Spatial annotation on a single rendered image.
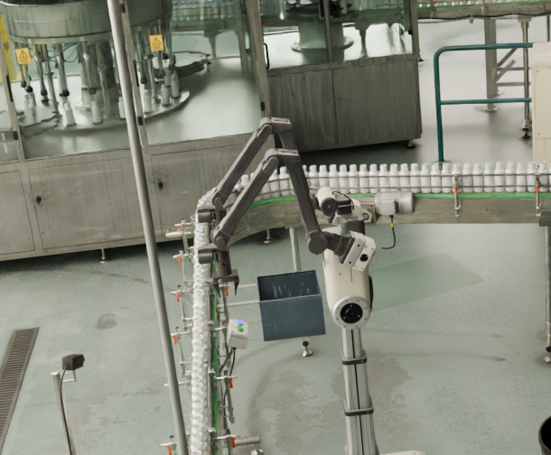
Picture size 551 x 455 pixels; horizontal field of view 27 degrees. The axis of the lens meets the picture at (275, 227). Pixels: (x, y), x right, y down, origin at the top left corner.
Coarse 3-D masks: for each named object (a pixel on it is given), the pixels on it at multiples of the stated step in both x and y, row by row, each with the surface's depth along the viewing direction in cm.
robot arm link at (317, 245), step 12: (276, 156) 433; (288, 156) 433; (288, 168) 436; (300, 168) 436; (300, 180) 438; (300, 192) 440; (300, 204) 442; (312, 204) 443; (312, 216) 444; (312, 228) 445; (312, 240) 444; (324, 240) 445; (312, 252) 446
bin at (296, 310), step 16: (304, 272) 581; (272, 288) 583; (288, 288) 583; (304, 288) 584; (320, 288) 558; (240, 304) 556; (272, 304) 553; (288, 304) 553; (304, 304) 554; (320, 304) 554; (256, 320) 583; (272, 320) 556; (288, 320) 556; (304, 320) 557; (320, 320) 557; (272, 336) 559; (288, 336) 559; (304, 336) 560
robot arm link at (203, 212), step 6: (216, 198) 485; (210, 204) 492; (216, 204) 485; (222, 204) 486; (198, 210) 488; (204, 210) 489; (198, 216) 488; (204, 216) 489; (198, 222) 490; (204, 222) 491
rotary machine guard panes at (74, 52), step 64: (0, 0) 790; (64, 0) 792; (128, 0) 795; (192, 0) 797; (64, 64) 808; (128, 64) 811; (192, 64) 814; (0, 128) 823; (64, 128) 825; (192, 128) 831; (256, 128) 834
